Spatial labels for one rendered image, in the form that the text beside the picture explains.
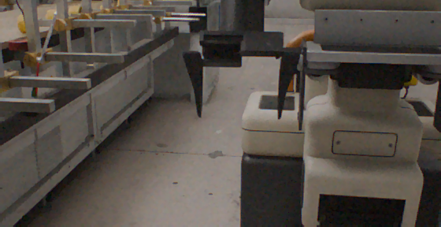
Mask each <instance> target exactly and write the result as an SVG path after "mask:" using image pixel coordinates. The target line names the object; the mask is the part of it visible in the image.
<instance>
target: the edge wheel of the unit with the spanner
mask: <svg viewBox="0 0 441 227"><path fill-rule="evenodd" d="M9 49H10V50H17V53H24V51H25V50H28V40H27V39H13V40H10V41H9Z"/></svg>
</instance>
